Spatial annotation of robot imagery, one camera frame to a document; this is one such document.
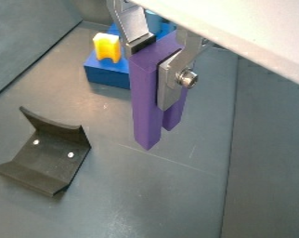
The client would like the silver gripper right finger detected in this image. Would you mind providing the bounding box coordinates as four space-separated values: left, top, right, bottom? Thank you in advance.
158 28 214 111

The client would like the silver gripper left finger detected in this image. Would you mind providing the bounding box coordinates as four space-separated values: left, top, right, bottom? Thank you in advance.
107 0 156 57

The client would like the purple double-square peg block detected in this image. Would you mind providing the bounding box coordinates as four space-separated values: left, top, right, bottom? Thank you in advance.
130 32 187 150

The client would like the blue peg board base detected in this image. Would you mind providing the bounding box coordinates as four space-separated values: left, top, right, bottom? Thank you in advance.
84 10 176 89

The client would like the yellow notched block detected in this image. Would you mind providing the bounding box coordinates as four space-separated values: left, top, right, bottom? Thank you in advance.
94 33 122 63

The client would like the black curved holder bracket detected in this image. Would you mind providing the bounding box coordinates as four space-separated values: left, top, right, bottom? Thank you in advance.
0 107 92 197

